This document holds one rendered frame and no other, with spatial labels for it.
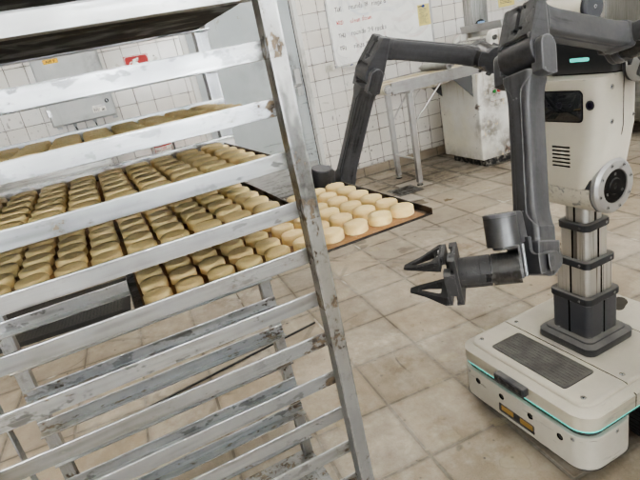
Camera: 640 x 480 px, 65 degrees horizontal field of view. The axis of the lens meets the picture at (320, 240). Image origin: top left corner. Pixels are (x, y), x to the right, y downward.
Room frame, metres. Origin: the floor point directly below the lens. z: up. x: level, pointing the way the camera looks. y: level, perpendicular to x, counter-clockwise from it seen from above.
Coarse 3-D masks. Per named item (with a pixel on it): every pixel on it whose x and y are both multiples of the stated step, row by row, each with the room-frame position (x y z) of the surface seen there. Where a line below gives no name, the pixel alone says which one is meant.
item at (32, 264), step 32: (224, 192) 1.10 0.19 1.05; (256, 192) 1.01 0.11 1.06; (128, 224) 0.97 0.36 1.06; (160, 224) 0.92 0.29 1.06; (192, 224) 0.89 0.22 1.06; (0, 256) 0.93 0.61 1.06; (32, 256) 0.87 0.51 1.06; (64, 256) 0.83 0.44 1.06; (96, 256) 0.79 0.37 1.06; (0, 288) 0.73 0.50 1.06
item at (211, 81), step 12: (192, 36) 1.27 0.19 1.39; (204, 36) 1.26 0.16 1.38; (204, 48) 1.25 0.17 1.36; (216, 72) 1.26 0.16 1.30; (216, 84) 1.26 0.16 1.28; (216, 96) 1.25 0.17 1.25; (228, 132) 1.26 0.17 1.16; (264, 288) 1.25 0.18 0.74; (276, 324) 1.25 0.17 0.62; (276, 348) 1.25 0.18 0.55; (288, 372) 1.25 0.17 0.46; (300, 420) 1.25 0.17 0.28; (300, 444) 1.27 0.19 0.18
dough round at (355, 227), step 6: (348, 222) 0.96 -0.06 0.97; (354, 222) 0.95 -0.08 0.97; (360, 222) 0.95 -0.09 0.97; (366, 222) 0.95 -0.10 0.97; (348, 228) 0.94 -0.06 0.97; (354, 228) 0.93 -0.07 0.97; (360, 228) 0.93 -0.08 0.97; (366, 228) 0.94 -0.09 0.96; (348, 234) 0.94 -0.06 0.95; (354, 234) 0.93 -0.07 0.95
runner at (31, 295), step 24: (264, 216) 0.83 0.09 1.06; (288, 216) 0.85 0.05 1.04; (192, 240) 0.79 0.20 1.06; (216, 240) 0.80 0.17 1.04; (120, 264) 0.74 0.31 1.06; (144, 264) 0.76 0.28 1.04; (24, 288) 0.70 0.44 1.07; (48, 288) 0.71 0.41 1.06; (72, 288) 0.72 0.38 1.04; (0, 312) 0.68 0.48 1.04
